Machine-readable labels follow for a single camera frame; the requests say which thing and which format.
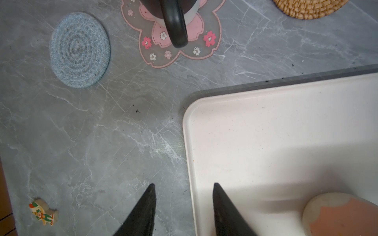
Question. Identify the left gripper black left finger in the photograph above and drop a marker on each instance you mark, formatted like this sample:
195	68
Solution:
140	221

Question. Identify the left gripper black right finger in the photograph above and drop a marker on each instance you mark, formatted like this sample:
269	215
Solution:
228	220

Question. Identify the orange pink mug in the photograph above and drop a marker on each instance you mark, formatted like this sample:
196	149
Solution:
340	214

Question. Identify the light blue woven coaster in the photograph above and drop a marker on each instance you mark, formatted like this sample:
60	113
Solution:
79	50

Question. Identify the pink flower coaster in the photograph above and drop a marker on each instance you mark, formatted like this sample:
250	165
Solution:
155	46

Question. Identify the black mug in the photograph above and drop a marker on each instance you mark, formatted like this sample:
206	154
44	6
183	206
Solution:
175	16

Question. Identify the woven rattan coaster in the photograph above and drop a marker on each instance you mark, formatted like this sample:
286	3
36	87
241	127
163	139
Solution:
309	9

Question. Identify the cream serving tray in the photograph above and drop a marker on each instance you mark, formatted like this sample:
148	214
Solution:
272	150

